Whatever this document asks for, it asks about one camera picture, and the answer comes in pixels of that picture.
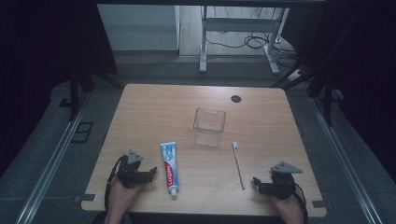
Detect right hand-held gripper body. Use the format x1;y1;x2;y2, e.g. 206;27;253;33
265;161;304;201

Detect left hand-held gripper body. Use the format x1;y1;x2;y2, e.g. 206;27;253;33
117;149;151;189

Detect white red toothpaste tube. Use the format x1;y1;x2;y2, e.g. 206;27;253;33
160;141;180;201

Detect person's right hand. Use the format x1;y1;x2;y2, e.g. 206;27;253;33
272;193;304;224

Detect person's left hand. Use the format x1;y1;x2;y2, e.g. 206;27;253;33
106;176;143;217

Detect pink toothbrush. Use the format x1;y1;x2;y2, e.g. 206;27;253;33
232;141;247;190

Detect clear plastic cup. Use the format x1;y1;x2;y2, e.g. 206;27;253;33
192;106;227;147

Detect black metal stand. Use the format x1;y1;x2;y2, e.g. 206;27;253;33
270;55;345;127
68;55;125;123

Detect white power strip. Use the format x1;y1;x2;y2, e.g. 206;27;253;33
287;68;304;83

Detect dark curtain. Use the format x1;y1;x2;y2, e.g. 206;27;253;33
0;0;120;178
281;0;396;185

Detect right hand-held gripper cable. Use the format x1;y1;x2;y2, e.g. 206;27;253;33
292;181;310;224

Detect hand-held gripper cable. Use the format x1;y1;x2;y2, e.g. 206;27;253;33
104;154;129;214
292;181;310;224

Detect left hand-held gripper cable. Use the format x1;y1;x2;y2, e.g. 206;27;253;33
104;154;129;214

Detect aluminium floor rail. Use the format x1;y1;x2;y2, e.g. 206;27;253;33
309;96;385;224
14;92;92;224

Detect black floor cables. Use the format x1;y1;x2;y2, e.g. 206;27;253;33
205;6;302;68

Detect white metal desk frame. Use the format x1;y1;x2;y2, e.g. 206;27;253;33
199;5;290;76

